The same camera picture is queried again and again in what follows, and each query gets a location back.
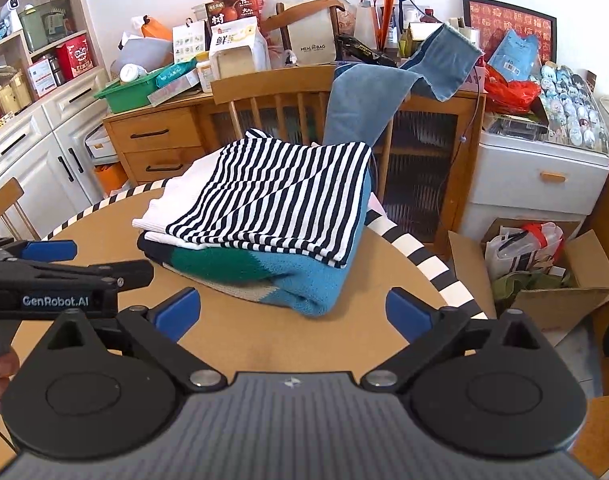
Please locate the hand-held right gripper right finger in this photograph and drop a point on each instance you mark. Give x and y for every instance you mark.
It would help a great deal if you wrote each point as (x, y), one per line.
(409, 312)

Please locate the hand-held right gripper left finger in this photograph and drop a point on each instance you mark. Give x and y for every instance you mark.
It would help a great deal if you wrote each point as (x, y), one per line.
(177, 312)

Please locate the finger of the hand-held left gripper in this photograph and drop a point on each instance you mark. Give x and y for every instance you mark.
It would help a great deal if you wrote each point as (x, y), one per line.
(49, 251)
(134, 272)

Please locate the white garment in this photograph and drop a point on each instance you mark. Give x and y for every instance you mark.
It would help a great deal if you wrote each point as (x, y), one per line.
(159, 215)

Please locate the blue green knit sweater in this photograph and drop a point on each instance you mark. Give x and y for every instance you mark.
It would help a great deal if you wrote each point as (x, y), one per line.
(294, 280)

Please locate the navy white striped shirt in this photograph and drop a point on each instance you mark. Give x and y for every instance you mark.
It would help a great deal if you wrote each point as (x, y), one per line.
(284, 195)

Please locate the person's left hand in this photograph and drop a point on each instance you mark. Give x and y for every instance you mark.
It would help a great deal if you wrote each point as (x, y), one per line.
(4, 367)

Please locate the wooden spindle-back chair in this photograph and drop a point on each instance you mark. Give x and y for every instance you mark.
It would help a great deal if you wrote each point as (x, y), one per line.
(4, 200)
(264, 85)

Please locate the white cabinet with shelves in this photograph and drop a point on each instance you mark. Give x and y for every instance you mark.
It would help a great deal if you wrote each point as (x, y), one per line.
(34, 160)

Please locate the orange paper bag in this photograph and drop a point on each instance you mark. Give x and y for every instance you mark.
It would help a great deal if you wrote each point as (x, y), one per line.
(112, 180)

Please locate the white storage cart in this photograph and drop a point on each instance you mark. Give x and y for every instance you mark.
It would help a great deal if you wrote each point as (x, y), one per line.
(102, 147)

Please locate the white plastic bag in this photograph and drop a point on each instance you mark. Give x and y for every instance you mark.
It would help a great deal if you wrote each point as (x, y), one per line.
(514, 250)

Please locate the wooden sideboard with drawers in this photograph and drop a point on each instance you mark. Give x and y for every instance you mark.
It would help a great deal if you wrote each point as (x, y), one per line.
(154, 135)

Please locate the cardboard box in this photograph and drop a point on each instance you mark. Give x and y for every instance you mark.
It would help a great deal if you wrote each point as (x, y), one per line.
(574, 300)

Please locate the green plastic bin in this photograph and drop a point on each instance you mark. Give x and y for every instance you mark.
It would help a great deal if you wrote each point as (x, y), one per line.
(129, 96)

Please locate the white red carton box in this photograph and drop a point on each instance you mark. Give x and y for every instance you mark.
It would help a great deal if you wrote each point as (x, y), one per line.
(42, 76)

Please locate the white drawer unit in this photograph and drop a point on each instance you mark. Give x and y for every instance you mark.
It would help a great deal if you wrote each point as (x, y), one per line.
(529, 180)

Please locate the red snack tin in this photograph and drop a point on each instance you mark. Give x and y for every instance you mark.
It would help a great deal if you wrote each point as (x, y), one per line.
(77, 57)

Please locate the white jar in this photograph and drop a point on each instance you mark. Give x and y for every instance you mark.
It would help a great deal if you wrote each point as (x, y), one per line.
(133, 73)

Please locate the green wet wipes pack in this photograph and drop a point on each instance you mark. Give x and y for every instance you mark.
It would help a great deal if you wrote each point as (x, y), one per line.
(177, 74)

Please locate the white pill bottle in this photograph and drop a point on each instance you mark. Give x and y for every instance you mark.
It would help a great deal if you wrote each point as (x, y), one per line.
(204, 75)

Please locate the blue denim cloth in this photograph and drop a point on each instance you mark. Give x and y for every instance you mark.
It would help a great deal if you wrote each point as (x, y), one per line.
(359, 105)

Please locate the grey pouch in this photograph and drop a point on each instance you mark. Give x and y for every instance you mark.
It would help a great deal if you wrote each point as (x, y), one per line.
(144, 52)

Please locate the green tin box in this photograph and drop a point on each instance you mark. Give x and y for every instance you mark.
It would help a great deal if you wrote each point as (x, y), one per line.
(47, 25)

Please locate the white printed pouch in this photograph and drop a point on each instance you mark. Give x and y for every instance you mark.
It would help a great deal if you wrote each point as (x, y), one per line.
(189, 42)

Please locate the white toy robot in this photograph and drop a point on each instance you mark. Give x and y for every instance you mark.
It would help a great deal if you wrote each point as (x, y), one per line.
(7, 17)

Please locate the red plastic bag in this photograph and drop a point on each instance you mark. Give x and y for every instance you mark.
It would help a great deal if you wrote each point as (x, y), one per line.
(512, 92)

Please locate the orange dry bag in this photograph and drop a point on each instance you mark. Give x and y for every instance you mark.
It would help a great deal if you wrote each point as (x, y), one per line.
(157, 29)

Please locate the white carton with yellow print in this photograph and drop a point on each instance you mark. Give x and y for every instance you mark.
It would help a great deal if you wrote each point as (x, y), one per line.
(237, 45)

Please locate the black yellow tool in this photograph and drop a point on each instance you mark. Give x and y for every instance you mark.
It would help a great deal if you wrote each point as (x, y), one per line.
(367, 52)

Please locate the clear badge display tray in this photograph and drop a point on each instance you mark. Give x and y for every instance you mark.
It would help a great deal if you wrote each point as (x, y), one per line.
(574, 105)

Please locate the blue packet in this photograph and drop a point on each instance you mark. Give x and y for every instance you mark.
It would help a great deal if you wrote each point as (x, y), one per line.
(514, 55)

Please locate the red printed box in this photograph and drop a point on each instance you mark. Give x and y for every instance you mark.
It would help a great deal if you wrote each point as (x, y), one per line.
(234, 2)

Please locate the white paper gift bag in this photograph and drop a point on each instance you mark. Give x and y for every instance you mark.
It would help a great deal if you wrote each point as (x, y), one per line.
(367, 25)

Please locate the beige canvas tote bag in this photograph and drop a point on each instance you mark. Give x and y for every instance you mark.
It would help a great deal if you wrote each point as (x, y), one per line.
(312, 35)

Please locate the orange paper roll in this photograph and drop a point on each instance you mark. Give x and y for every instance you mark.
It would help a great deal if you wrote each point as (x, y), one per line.
(388, 15)

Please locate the red framed picture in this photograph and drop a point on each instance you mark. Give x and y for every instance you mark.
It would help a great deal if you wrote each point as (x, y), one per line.
(504, 17)

